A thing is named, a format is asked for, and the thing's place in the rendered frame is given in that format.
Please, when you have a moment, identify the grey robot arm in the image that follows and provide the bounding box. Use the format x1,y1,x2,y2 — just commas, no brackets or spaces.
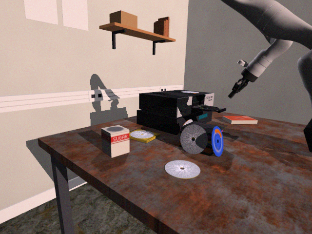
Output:
221,0,312,107

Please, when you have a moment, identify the blue cd with orange mark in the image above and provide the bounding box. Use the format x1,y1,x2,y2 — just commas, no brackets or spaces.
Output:
212,126,224,156

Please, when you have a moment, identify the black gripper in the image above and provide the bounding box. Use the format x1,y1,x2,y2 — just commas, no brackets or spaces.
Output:
228,68,258,98

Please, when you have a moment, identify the red paperback book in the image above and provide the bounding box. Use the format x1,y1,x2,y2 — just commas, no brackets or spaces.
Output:
222,116,258,124

